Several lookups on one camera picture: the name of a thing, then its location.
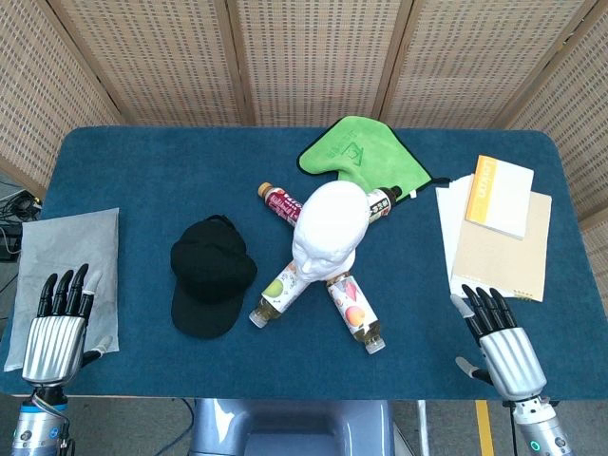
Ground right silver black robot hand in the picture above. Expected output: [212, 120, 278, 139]
[449, 284, 548, 403]

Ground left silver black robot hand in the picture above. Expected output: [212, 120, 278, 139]
[21, 263, 115, 387]

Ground black baseball cap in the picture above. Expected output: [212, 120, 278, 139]
[170, 214, 258, 339]

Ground dark label bottle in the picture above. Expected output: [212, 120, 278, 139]
[364, 184, 404, 224]

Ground white mannequin head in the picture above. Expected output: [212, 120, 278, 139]
[290, 180, 371, 289]

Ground tan spiral notebook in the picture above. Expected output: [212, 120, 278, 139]
[449, 189, 553, 304]

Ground grey padded envelope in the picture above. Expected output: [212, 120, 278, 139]
[3, 207, 121, 373]

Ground white table leg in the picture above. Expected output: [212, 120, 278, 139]
[416, 400, 431, 456]

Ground white paper sheets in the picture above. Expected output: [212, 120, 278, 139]
[435, 173, 476, 300]

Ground yellow and white book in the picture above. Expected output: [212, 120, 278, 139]
[464, 154, 535, 240]

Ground peach label bottle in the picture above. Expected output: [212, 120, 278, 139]
[325, 273, 386, 356]

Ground blue-grey robot torso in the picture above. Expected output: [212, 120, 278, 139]
[189, 398, 395, 456]

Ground green apple label bottle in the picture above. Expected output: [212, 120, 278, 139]
[249, 260, 314, 329]

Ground green microfiber cloth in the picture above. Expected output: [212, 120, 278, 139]
[296, 115, 450, 200]

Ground red label drink bottle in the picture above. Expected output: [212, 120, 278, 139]
[257, 181, 305, 227]

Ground woven wooden folding screen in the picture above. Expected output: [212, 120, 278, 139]
[0, 0, 608, 229]

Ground black cables and power strip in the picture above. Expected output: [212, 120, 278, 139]
[0, 175, 44, 262]

